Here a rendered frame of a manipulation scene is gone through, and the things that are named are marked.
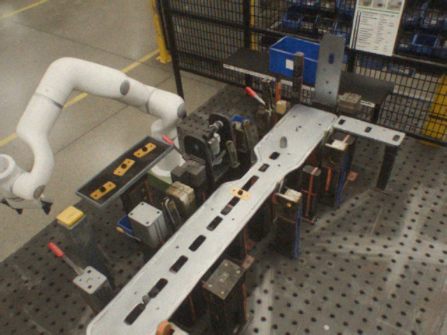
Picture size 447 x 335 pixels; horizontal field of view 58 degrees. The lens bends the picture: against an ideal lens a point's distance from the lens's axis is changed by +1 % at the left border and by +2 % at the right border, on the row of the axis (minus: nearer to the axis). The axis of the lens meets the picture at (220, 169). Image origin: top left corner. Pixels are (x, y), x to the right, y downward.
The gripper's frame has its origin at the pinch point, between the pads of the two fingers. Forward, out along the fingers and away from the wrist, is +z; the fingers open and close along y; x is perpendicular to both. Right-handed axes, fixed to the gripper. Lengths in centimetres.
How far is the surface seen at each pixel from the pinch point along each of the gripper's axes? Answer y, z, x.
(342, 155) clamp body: -117, -1, -26
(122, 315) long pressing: -36, -9, 37
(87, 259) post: -20.0, 4.5, 16.5
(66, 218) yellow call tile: -15.8, -13.0, 8.3
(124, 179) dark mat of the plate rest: -32.0, -10.1, -7.7
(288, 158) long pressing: -95, 4, -27
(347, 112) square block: -127, 8, -56
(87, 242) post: -20.8, -2.2, 12.7
